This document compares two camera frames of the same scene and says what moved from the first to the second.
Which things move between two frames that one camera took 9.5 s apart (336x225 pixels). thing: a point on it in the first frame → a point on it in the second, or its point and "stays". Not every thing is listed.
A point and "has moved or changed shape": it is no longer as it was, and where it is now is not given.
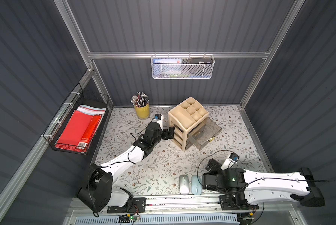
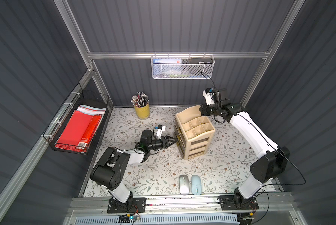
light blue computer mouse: x=196 y=187 stays
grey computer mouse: x=184 y=184 stays
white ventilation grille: x=194 y=220 stays
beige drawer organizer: x=183 y=117 has moved or changed shape
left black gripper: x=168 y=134 → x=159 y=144
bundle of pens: x=140 y=100 stays
